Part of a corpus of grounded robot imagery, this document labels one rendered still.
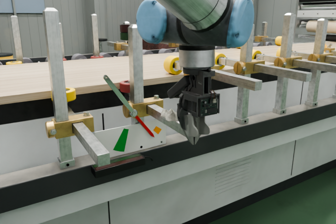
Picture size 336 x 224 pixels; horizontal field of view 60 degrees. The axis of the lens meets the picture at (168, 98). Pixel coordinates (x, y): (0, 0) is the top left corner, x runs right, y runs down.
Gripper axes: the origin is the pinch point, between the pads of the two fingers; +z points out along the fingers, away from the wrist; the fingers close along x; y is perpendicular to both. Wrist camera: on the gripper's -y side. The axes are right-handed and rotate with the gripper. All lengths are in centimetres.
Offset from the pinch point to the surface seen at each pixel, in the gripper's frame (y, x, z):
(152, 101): -24.4, 0.4, -5.3
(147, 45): -606, 286, 15
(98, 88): -45.5, -11.6, -7.6
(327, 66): -8, 73, -13
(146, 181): -28.0, -1.1, 26.4
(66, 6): -604, 97, -76
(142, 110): -24.4, -3.5, -2.7
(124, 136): -24.6, -10.1, 5.3
